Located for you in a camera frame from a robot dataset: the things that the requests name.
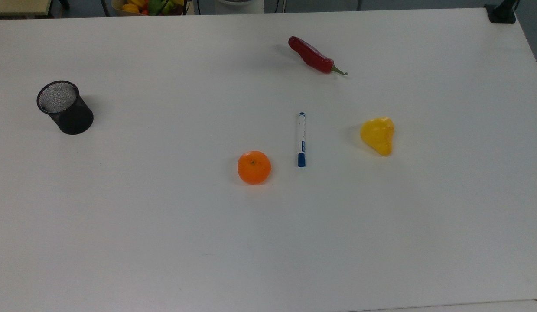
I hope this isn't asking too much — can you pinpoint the red chili pepper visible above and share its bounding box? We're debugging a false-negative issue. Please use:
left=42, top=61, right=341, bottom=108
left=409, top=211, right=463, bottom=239
left=288, top=36, right=348, bottom=76

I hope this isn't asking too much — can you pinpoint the orange mandarin fruit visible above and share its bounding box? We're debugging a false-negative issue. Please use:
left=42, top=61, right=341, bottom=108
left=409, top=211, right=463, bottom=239
left=238, top=150, right=272, bottom=185

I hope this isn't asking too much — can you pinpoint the tan wooden table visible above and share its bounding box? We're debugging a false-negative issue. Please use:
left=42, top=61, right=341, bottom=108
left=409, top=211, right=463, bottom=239
left=0, top=0, right=52, bottom=19

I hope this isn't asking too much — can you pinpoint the yellow bell pepper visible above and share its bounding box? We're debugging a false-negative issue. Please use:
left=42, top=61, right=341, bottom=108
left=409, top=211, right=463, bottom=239
left=360, top=116, right=395, bottom=156

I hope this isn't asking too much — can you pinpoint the basket of toy fruit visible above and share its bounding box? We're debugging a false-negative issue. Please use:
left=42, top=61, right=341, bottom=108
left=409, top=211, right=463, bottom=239
left=111, top=0, right=192, bottom=16

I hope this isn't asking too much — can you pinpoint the black mesh pen cup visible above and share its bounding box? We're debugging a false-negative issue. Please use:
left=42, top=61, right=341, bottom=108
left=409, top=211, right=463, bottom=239
left=36, top=80, right=94, bottom=135

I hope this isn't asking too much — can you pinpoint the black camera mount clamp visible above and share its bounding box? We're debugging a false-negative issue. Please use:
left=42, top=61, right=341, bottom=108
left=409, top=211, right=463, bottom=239
left=484, top=0, right=518, bottom=24

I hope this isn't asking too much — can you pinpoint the blue and white marker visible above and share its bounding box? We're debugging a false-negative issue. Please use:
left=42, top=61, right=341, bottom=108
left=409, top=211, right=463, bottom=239
left=297, top=112, right=307, bottom=168

